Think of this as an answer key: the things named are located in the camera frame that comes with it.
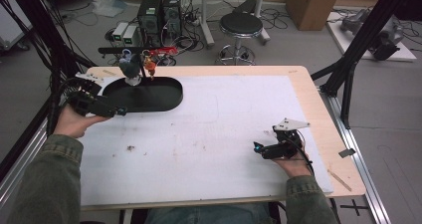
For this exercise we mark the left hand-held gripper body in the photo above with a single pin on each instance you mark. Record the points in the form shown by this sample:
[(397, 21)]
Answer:
[(86, 101)]

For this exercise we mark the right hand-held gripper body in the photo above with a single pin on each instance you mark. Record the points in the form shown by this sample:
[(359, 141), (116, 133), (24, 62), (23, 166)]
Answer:
[(285, 147)]

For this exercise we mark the black rack with oval base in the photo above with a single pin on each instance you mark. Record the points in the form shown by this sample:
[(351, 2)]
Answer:
[(149, 96)]

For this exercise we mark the person's right hand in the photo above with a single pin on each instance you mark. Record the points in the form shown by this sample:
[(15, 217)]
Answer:
[(297, 167)]

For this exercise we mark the person's left hand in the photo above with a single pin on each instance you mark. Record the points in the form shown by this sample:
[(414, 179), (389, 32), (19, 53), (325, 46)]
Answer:
[(73, 124)]

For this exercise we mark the white foam mat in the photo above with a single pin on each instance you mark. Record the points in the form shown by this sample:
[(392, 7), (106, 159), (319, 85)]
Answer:
[(215, 144)]

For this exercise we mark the small grey card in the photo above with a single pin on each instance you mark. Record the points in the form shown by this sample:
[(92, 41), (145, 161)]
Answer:
[(347, 153)]

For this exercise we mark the thin wooden stick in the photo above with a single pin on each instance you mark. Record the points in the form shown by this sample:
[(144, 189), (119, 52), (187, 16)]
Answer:
[(340, 180)]

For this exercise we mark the white power supply unit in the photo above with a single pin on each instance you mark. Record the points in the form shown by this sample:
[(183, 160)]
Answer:
[(130, 36), (118, 33)]

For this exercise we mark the black computer tower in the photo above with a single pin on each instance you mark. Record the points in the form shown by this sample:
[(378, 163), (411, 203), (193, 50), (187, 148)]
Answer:
[(150, 18), (171, 15)]

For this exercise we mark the clear plastic bag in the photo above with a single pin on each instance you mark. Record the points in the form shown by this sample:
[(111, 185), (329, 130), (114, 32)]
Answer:
[(107, 5)]

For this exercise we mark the white board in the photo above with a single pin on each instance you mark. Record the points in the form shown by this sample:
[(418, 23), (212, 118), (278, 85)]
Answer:
[(341, 38)]

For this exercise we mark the black round stool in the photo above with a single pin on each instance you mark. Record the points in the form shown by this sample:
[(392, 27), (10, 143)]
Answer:
[(241, 25)]

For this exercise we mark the white desk leg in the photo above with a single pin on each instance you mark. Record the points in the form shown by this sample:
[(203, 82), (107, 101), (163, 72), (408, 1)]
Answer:
[(262, 15), (205, 18)]

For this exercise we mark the brown cardboard box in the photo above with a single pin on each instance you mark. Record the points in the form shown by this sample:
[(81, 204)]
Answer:
[(312, 6)]

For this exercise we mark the grey device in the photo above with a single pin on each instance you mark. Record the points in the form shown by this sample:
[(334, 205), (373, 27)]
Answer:
[(384, 35)]

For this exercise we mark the aluminium rail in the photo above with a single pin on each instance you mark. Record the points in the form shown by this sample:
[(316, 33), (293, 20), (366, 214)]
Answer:
[(20, 171), (361, 164)]

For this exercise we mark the black metal frame strut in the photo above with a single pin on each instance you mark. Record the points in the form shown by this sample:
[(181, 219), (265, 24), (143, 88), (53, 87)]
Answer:
[(40, 35), (361, 35)]

